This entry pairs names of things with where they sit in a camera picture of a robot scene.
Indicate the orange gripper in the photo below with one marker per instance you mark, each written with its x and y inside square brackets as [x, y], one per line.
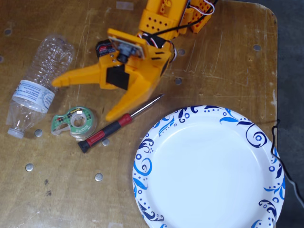
[140, 81]

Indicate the crushed clear water bottle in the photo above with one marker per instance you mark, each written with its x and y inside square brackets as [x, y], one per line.
[47, 59]

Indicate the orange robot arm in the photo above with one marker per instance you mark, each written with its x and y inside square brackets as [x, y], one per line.
[156, 14]

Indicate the blue floral paper plate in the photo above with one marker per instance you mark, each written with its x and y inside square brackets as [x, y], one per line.
[206, 171]

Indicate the red and black screwdriver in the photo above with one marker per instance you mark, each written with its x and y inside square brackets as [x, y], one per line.
[118, 121]

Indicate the black outlet tester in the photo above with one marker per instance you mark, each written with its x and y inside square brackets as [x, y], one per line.
[103, 48]

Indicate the round metal table rivet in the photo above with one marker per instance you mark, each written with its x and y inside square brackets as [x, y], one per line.
[178, 81]
[257, 47]
[29, 167]
[181, 51]
[38, 133]
[7, 31]
[105, 142]
[98, 177]

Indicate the green tape dispenser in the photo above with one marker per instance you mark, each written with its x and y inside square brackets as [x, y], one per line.
[62, 120]

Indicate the clear tape patch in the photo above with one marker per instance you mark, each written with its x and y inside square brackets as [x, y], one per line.
[115, 225]

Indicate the small gripper-mounted camera module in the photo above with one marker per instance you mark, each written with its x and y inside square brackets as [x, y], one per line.
[123, 51]

